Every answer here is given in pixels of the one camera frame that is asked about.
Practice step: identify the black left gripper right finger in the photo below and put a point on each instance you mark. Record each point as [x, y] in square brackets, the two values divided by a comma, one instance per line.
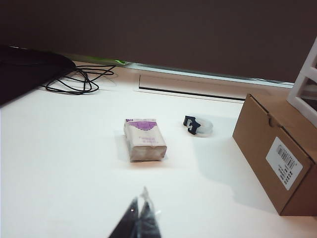
[148, 223]

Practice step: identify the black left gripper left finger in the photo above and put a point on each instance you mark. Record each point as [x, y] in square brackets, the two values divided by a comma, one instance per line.
[127, 223]

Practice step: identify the white purple tissue pack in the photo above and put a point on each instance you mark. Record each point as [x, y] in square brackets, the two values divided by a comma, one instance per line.
[144, 141]

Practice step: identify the small black clip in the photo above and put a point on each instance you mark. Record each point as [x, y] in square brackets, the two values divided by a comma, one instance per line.
[195, 125]

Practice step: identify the brown cardboard box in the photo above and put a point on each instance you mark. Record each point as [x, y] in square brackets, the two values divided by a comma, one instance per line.
[272, 148]

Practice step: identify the green flat sheet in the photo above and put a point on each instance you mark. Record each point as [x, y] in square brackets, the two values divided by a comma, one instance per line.
[116, 61]

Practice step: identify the black cloth bag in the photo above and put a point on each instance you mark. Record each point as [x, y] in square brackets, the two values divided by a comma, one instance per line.
[27, 72]

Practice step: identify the grey-brown desk partition panel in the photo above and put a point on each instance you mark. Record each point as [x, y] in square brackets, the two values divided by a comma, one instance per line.
[158, 29]

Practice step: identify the white plastic drawer cabinet frame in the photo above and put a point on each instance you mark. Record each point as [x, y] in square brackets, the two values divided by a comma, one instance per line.
[301, 86]

